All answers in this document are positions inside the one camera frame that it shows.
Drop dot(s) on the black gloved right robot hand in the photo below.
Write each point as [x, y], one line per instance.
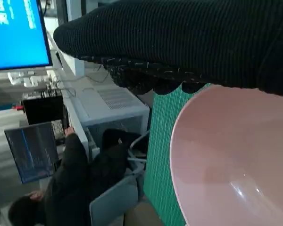
[179, 40]

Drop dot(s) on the pink bowl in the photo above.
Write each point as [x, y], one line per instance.
[226, 153]

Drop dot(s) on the green cutting mat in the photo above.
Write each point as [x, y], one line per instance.
[160, 141]

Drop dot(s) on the white desk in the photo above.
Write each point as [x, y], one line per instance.
[72, 113]

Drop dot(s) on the black box device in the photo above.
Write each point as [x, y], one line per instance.
[42, 110]

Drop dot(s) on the white monitor stand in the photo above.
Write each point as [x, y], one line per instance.
[26, 77]

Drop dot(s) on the monitor with blue screen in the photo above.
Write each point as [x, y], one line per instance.
[14, 35]

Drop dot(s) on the grey office chair solid seat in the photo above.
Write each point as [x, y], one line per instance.
[113, 202]

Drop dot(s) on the person in black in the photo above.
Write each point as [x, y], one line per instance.
[73, 188]

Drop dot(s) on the open laptop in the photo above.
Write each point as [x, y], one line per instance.
[30, 153]

